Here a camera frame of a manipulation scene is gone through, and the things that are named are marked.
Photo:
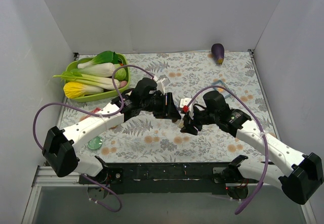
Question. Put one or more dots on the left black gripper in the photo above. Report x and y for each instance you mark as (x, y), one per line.
(166, 105)

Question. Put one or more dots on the yellow toy napa cabbage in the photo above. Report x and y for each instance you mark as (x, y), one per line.
(74, 90)

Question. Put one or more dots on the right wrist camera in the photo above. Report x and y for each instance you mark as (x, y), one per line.
(186, 106)

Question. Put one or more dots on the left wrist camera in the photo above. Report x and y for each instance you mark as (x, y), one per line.
(161, 84)

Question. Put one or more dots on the pink rectangular pill box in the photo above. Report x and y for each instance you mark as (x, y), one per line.
(95, 111)

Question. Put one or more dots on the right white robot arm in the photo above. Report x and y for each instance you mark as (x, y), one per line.
(297, 174)

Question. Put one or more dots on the purple toy eggplant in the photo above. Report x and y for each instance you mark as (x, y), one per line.
(218, 53)

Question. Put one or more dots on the green toy celery stalk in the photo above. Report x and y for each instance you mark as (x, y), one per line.
(103, 82)

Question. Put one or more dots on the floral table mat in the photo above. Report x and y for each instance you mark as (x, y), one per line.
(147, 139)

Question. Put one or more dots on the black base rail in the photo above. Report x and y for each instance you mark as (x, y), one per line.
(131, 178)

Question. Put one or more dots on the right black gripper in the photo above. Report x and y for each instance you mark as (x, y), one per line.
(193, 120)

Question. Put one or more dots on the blue rectangular pill box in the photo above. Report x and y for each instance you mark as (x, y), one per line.
(222, 88)

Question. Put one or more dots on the green vegetable basket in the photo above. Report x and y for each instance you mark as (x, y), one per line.
(106, 94)

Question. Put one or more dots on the green toy cabbage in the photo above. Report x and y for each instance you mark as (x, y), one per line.
(121, 74)

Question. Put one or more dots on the green round pill container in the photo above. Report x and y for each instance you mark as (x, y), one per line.
(95, 143)

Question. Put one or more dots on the orange pill bottle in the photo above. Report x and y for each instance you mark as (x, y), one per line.
(178, 123)

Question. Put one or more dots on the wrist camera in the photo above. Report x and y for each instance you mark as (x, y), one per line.
(186, 106)
(161, 84)

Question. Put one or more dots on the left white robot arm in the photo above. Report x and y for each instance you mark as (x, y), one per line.
(62, 146)

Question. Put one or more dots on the white toy bok choy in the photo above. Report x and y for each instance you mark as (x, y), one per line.
(102, 65)

